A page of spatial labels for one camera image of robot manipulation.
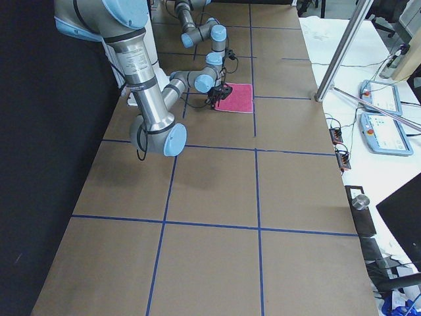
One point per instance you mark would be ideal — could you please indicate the pink towel with white edge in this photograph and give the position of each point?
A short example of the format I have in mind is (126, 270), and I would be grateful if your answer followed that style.
(240, 100)

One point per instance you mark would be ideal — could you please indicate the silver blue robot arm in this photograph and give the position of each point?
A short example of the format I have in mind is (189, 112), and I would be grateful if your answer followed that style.
(194, 34)
(123, 26)

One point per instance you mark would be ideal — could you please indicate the far orange connector block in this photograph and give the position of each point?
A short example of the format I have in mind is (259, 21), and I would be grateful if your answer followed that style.
(336, 135)

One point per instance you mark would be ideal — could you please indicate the orange connector block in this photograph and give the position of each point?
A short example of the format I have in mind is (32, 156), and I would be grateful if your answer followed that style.
(336, 135)
(342, 157)

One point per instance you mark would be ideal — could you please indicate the near orange connector block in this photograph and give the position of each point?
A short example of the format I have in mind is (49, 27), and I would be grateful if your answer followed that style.
(342, 157)

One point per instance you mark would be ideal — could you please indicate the far blue teach pendant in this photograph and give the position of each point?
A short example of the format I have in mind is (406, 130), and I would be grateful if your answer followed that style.
(382, 95)

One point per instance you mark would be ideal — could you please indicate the blue teach pendant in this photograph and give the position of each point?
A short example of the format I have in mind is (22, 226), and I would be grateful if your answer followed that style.
(384, 135)
(382, 95)

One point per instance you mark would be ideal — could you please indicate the near blue teach pendant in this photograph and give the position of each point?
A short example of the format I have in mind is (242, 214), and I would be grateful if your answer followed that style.
(384, 135)

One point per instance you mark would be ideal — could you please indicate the small steel cylinder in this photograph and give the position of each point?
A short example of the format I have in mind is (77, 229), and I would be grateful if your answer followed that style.
(360, 202)

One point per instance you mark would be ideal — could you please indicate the black monitor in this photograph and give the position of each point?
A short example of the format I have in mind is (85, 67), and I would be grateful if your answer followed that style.
(401, 213)

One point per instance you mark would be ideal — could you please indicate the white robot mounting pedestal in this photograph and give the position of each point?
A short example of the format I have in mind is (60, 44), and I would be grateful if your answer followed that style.
(149, 42)

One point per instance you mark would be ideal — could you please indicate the aluminium frame post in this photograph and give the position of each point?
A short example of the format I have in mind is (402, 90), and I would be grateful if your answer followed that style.
(345, 42)

